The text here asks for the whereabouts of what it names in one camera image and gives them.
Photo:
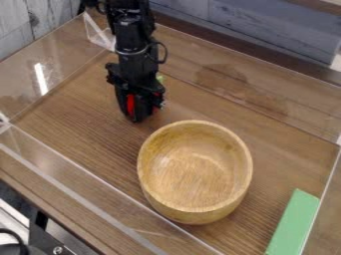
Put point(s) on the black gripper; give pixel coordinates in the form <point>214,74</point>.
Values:
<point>134,77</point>

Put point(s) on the red plush strawberry toy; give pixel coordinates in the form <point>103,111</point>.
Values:
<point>145,101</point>

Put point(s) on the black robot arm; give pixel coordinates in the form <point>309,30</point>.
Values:
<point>131,21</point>

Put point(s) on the wooden bowl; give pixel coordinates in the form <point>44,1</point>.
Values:
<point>194,170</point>

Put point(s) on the black table clamp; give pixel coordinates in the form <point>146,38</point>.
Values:
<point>42,239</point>

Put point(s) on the green tape strip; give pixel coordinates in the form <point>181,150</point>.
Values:
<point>292,230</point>

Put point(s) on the clear acrylic corner bracket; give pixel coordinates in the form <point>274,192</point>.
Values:
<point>100,37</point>

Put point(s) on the clear acrylic front wall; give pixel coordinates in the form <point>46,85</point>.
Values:
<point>113,222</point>

